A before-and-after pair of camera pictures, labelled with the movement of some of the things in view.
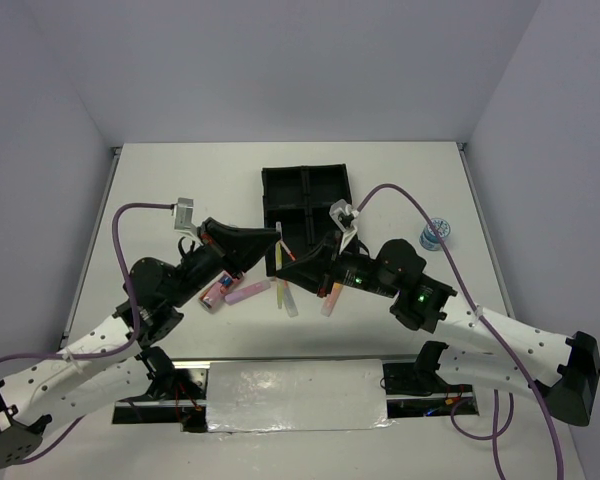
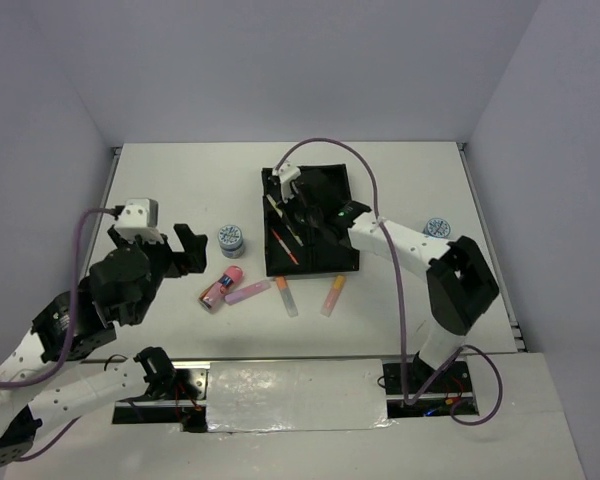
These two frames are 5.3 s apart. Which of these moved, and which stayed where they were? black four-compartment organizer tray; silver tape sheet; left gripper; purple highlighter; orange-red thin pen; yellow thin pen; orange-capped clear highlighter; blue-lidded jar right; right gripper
Moved: left gripper; yellow thin pen; right gripper
Stayed: silver tape sheet; orange-capped clear highlighter; purple highlighter; blue-lidded jar right; black four-compartment organizer tray; orange-red thin pen
